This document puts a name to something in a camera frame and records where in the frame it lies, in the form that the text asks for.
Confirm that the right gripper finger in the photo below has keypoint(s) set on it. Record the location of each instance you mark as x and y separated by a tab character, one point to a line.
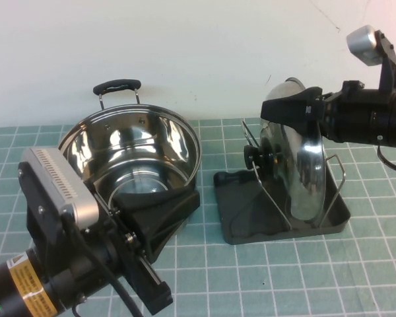
293	107

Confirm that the teal grid tablecloth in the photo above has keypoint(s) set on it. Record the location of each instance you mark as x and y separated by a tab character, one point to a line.
283	280

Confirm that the stainless steel pot lid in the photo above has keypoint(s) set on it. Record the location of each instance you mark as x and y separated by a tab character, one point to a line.
303	178

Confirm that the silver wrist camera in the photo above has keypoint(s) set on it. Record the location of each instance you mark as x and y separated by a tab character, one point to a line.
59	185
363	44

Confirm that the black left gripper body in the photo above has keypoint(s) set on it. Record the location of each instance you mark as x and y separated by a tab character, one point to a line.
128	251

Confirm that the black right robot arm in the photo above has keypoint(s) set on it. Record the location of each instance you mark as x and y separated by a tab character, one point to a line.
392	119

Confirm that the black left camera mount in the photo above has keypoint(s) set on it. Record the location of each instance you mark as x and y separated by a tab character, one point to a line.
43	208

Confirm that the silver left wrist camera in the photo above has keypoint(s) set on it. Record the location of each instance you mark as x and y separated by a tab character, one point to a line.
59	185

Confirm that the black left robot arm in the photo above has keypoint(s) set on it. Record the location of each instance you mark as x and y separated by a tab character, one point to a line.
19	280

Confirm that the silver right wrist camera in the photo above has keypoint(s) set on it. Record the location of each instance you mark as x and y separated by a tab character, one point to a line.
363	44

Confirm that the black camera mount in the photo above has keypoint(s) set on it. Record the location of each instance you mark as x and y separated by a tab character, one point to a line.
43	208
389	72

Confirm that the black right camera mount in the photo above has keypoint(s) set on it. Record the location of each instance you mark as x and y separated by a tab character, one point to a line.
389	72

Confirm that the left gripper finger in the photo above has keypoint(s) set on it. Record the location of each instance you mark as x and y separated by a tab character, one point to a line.
165	221
145	199

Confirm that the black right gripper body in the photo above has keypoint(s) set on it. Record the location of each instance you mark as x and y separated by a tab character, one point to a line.
346	112

